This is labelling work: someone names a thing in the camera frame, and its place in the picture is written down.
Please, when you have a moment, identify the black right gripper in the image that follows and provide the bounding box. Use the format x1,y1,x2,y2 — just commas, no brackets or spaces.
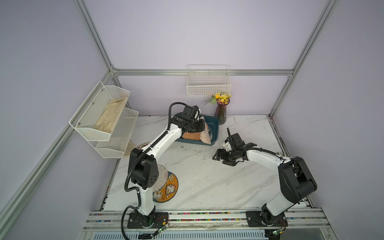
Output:
209,148,236,164

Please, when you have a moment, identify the orange round coaster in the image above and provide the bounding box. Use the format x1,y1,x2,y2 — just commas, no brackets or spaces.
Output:
182,132,201,141

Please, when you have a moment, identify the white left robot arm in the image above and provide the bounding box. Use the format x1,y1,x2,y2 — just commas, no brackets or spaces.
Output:
124,102,205,217

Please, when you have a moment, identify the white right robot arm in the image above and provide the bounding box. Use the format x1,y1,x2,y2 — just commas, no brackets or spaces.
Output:
213,133,318,226

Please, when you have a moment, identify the teal storage box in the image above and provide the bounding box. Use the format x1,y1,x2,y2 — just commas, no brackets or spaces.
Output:
176,115,220,146

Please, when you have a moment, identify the glass vase with flowers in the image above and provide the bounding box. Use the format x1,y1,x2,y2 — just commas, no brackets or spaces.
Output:
209,93,232,125

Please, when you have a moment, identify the red rose round coaster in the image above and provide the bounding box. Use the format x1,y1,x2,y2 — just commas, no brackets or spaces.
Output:
136,142,150,150

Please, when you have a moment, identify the white butterfly pale coaster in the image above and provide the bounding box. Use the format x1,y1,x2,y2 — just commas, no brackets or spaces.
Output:
153,164,168,192

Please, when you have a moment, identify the beige cloth on table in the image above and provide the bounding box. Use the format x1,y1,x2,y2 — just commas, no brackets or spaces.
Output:
123,141,136,158

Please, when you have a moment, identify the yellow cat round coaster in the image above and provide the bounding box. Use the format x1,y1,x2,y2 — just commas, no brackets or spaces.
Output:
153,172,179,203

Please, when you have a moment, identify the beige cloth in shelf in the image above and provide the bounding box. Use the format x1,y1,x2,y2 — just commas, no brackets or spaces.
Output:
94,97,128,134

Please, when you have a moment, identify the white two-tier mesh shelf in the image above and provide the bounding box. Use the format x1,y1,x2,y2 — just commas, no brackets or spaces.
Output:
69,82,139,159

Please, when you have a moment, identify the white wire wall basket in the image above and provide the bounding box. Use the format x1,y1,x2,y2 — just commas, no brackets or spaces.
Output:
187,65,232,97

